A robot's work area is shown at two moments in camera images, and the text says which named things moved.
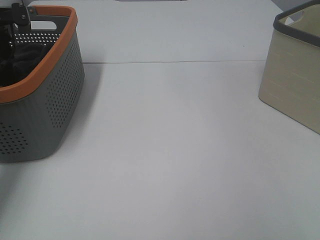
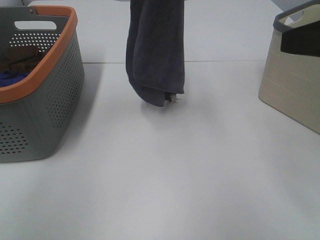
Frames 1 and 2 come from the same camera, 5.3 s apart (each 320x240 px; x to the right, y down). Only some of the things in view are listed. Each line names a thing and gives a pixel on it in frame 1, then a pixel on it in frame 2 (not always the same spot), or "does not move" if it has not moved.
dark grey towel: (17, 61) to (155, 51)
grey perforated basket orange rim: (34, 114) does not move
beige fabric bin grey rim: (290, 80) does not move
